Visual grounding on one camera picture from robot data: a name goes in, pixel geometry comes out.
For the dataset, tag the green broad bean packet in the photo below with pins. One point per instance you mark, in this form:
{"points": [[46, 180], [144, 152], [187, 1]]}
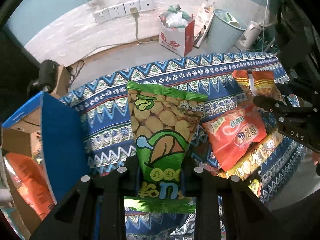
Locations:
{"points": [[160, 130]]}

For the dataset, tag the blue patterned blanket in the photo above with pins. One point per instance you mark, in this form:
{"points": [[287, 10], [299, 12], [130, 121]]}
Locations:
{"points": [[112, 110]]}

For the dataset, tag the light blue waste bin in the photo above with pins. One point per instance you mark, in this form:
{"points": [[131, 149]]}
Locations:
{"points": [[222, 35]]}

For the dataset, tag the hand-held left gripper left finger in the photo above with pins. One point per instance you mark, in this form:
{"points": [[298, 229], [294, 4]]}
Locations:
{"points": [[115, 195]]}

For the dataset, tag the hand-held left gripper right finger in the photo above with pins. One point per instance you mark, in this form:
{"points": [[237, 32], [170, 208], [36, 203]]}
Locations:
{"points": [[200, 187]]}

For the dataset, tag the white wall socket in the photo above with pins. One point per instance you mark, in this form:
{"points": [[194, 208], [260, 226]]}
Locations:
{"points": [[147, 4], [102, 16], [117, 11], [131, 6]]}

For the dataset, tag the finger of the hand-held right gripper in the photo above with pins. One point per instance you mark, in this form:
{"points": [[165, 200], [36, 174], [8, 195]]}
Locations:
{"points": [[295, 111]]}

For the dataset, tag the small brown cardboard box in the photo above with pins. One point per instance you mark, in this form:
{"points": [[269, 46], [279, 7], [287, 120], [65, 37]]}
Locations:
{"points": [[62, 80]]}

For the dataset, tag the white electric kettle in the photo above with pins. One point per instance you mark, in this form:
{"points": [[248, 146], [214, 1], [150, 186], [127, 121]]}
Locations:
{"points": [[250, 35]]}

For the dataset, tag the person's right hand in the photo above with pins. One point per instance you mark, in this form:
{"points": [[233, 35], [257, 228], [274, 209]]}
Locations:
{"points": [[316, 158]]}

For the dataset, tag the long yellow snack packet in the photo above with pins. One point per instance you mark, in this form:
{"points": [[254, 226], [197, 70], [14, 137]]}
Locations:
{"points": [[252, 160]]}

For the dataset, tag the silver foil packet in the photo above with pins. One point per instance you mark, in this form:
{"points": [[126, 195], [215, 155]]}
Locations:
{"points": [[207, 220]]}

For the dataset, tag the black cylindrical device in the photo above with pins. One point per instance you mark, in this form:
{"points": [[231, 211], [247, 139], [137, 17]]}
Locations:
{"points": [[46, 72]]}

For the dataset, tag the flat white packaging boxes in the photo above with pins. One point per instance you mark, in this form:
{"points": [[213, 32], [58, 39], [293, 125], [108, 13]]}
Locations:
{"points": [[203, 22]]}

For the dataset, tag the crumpled plastic bags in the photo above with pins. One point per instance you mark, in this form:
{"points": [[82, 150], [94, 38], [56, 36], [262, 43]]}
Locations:
{"points": [[175, 17]]}

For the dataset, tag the large orange chip bag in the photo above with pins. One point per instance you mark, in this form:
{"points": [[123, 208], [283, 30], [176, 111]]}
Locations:
{"points": [[27, 180]]}

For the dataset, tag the red and white paper bag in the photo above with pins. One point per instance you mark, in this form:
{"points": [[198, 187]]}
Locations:
{"points": [[175, 40]]}

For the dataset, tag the blue cardboard box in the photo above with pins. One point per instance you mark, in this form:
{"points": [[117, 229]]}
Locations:
{"points": [[62, 142]]}

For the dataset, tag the orange packet yellow stripes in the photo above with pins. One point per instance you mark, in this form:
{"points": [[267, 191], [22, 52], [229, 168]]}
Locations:
{"points": [[262, 87]]}

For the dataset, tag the flat yellow snack packet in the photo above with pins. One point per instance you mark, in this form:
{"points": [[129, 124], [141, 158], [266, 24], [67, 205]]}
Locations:
{"points": [[255, 188]]}

